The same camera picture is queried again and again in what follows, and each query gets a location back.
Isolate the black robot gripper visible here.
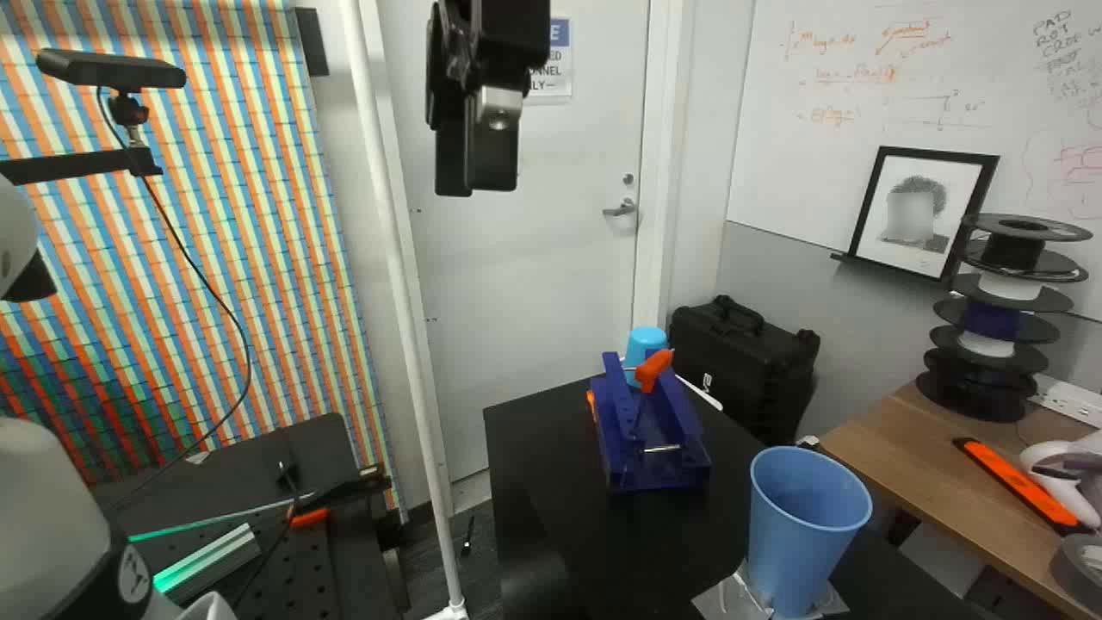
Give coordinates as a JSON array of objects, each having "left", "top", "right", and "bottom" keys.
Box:
[{"left": 423, "top": 0, "right": 554, "bottom": 198}]

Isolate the orange block object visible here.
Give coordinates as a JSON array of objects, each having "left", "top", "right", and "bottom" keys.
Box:
[{"left": 632, "top": 347, "right": 678, "bottom": 395}]

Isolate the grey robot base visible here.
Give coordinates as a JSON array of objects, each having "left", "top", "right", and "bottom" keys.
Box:
[{"left": 0, "top": 412, "right": 118, "bottom": 620}]

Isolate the blue plastic cup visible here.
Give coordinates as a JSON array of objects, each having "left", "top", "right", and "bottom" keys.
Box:
[{"left": 746, "top": 444, "right": 879, "bottom": 620}]

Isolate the white door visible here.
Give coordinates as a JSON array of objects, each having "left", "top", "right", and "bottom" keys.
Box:
[{"left": 375, "top": 0, "right": 655, "bottom": 485}]

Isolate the white vertical stand pole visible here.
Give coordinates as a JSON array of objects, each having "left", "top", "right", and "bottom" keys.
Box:
[{"left": 338, "top": 0, "right": 471, "bottom": 620}]

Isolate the light blue cylinder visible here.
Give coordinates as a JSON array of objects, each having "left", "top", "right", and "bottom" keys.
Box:
[{"left": 619, "top": 324, "right": 671, "bottom": 373}]

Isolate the dark blue plastic rack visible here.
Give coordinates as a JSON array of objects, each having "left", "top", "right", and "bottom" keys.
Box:
[{"left": 585, "top": 347, "right": 717, "bottom": 500}]

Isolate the black hard carrying case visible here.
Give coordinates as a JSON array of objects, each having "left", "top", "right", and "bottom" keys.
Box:
[{"left": 664, "top": 293, "right": 822, "bottom": 448}]

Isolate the black perforated breadboard table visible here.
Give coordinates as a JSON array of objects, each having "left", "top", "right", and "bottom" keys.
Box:
[{"left": 91, "top": 409, "right": 407, "bottom": 620}]

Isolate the black framed picture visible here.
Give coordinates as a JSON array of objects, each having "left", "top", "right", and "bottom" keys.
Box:
[{"left": 833, "top": 146, "right": 1002, "bottom": 286}]

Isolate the whiteboard with writing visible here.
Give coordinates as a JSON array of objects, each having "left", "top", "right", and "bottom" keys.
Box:
[{"left": 724, "top": 0, "right": 1102, "bottom": 290}]

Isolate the green lit metal bar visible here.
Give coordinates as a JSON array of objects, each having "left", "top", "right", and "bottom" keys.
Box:
[{"left": 123, "top": 495, "right": 304, "bottom": 604}]

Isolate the wooden side table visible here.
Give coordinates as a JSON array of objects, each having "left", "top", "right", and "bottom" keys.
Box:
[{"left": 816, "top": 380, "right": 1102, "bottom": 620}]

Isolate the stack of filament spools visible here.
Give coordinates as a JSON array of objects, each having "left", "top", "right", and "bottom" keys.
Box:
[{"left": 913, "top": 211, "right": 1097, "bottom": 422}]

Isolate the orange utility knife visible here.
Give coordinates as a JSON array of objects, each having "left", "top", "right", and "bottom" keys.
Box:
[{"left": 950, "top": 435, "right": 1086, "bottom": 533}]

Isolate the white power strip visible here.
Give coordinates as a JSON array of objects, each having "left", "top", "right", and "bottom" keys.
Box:
[{"left": 1033, "top": 376, "right": 1102, "bottom": 432}]

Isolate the white handheld device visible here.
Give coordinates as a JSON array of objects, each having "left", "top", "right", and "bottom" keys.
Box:
[{"left": 1018, "top": 427, "right": 1102, "bottom": 533}]

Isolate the grey tape roll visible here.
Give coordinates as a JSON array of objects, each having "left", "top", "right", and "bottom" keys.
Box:
[{"left": 1052, "top": 531, "right": 1102, "bottom": 618}]

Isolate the silver door handle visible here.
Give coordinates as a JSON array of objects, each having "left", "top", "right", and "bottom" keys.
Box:
[{"left": 601, "top": 170, "right": 641, "bottom": 224}]

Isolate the black camera cable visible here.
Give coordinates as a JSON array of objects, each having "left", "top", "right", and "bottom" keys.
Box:
[{"left": 98, "top": 85, "right": 257, "bottom": 457}]

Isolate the black stereo camera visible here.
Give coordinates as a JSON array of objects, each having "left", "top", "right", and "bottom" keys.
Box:
[{"left": 32, "top": 45, "right": 191, "bottom": 97}]

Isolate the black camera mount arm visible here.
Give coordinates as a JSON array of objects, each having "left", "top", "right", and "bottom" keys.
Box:
[{"left": 0, "top": 146, "right": 167, "bottom": 190}]

